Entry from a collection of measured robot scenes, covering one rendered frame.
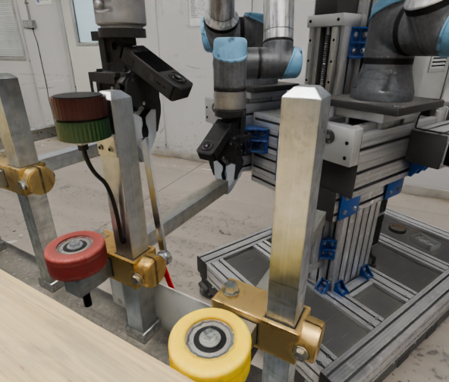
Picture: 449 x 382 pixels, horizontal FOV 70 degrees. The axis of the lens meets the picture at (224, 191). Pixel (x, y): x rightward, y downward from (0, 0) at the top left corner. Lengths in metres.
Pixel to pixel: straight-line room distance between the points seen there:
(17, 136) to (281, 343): 0.52
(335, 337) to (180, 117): 2.81
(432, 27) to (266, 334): 0.65
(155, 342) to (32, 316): 0.26
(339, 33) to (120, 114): 0.81
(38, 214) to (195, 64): 2.88
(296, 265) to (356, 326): 1.05
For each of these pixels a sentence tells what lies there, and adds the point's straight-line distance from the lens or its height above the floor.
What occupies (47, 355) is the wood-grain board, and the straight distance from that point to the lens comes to 0.37.
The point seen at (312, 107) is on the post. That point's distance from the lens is 0.29.
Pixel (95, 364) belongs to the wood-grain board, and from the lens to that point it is 0.35.
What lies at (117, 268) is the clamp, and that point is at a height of 0.85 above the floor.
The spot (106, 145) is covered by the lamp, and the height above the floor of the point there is 1.05.
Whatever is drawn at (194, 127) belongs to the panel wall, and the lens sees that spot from 3.53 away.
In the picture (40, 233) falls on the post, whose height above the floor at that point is 0.84.
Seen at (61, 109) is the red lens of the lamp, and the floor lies 1.10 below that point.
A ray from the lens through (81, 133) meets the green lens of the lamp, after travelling 0.39.
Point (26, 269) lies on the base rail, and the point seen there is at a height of 0.70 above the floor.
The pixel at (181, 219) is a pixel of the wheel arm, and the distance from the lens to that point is 0.66.
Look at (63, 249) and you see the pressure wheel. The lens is 0.51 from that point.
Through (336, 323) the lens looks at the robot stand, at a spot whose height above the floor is 0.21.
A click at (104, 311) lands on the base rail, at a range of 0.69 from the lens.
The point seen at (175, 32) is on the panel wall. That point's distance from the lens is 3.53.
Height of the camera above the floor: 1.16
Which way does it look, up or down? 24 degrees down
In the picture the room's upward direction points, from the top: straight up
